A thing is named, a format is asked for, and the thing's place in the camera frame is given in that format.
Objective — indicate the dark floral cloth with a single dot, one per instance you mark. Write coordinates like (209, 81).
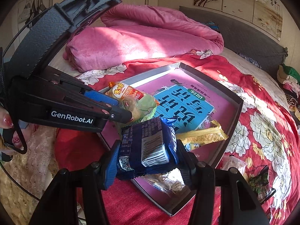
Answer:
(248, 59)

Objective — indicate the dark green snack packet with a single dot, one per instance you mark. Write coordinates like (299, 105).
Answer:
(260, 182)

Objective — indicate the light green snack packet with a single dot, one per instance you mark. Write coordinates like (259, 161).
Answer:
(148, 103)

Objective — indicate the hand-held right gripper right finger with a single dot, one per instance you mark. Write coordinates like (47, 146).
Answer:
(187, 168)

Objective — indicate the grey headboard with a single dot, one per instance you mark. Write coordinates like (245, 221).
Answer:
(246, 37)

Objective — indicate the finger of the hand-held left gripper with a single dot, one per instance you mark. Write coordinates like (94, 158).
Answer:
(100, 98)
(119, 116)

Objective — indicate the stack of folded clothes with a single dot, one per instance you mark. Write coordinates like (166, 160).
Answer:
(290, 79)

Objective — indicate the pink and blue workbook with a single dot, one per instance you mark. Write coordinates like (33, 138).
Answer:
(199, 93)

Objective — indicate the blue striped pillow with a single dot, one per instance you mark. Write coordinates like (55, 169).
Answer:
(213, 25)

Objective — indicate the orange snack packet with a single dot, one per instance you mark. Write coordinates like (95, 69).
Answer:
(119, 90)

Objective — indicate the person's left hand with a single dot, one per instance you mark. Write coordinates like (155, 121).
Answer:
(4, 119)

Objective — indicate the blue snack packet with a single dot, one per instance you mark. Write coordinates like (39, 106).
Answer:
(140, 140)

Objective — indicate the red floral blanket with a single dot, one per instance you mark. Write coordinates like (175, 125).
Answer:
(262, 121)

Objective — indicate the beige bed sheet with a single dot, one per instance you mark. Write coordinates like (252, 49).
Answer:
(271, 77)

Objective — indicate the clear snack packet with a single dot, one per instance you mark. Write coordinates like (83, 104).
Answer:
(232, 165)
(164, 180)

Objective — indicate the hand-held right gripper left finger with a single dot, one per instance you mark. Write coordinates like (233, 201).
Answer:
(110, 168)

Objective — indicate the grey cardboard tray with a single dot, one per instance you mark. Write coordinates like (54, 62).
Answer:
(159, 71)

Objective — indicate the pink quilt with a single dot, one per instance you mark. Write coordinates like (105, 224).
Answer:
(140, 39)

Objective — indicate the yellow snack packet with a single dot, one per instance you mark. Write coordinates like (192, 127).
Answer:
(204, 136)

